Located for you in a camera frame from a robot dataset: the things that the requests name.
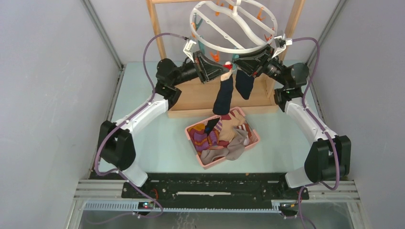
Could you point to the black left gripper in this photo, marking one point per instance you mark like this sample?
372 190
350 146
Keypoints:
206 69

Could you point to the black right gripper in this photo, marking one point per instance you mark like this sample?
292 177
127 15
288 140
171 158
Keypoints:
254 64

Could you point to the navy santa sock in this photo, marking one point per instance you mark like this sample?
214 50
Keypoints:
244 84
222 103

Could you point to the grey sock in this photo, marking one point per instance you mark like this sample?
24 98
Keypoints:
232 152

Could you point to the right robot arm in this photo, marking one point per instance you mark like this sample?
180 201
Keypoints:
329 156

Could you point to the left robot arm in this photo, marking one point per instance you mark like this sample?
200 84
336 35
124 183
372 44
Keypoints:
116 150

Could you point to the wooden hanger stand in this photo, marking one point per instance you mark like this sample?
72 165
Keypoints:
197 98

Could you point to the white round clip hanger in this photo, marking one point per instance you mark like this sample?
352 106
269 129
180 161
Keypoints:
231 26

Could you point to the orange front clothespin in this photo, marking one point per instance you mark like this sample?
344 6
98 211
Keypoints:
215 56

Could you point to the teal clothespin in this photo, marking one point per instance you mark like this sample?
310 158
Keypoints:
233 65

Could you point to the beige red striped sock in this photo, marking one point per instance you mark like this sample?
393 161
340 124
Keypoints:
227 124

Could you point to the purple striped sock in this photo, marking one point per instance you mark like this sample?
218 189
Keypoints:
202 140

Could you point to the pink plastic basket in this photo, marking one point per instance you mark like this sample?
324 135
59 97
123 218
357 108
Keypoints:
210 124

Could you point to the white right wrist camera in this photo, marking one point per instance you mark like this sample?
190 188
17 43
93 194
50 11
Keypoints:
281 42

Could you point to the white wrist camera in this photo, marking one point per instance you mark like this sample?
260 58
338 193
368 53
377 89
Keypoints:
281 42
189 49

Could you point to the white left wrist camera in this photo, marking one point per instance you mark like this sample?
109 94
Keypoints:
189 49

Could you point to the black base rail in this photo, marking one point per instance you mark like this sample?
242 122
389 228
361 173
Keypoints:
225 191

